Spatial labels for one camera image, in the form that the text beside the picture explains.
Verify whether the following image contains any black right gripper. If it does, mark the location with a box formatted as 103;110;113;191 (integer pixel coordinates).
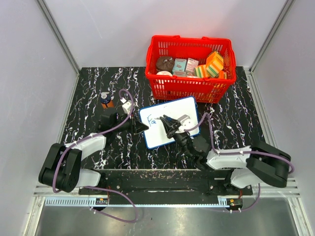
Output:
161;115;193;159

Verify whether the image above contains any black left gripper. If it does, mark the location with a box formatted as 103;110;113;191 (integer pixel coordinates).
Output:
112;111;148;135

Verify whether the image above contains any blue framed whiteboard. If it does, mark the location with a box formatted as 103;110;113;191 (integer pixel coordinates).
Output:
139;96;200;149

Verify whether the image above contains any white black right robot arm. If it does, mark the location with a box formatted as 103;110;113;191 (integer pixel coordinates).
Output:
159;115;294;195

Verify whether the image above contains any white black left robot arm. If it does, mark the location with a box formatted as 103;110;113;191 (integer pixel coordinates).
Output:
38;108;149;195

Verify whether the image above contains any orange blue pump bottle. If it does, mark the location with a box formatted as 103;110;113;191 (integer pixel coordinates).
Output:
100;92;114;109

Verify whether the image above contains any red plastic shopping basket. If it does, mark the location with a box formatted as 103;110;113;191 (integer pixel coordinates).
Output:
145;35;236;103

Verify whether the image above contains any teal small box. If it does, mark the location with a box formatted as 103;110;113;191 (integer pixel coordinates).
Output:
172;58;187;74

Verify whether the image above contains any brown round package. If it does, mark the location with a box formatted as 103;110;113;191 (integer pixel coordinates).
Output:
156;56;175;72

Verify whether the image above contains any green yellow sponge pack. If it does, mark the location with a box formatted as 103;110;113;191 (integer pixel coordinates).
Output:
194;64;210;78

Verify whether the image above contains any pink small box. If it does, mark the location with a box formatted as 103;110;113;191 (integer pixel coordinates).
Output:
185;58;199;76

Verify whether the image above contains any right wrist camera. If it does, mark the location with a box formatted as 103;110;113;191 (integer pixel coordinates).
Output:
177;115;193;133

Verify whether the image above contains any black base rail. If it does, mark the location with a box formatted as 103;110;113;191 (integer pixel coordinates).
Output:
61;168;254;207

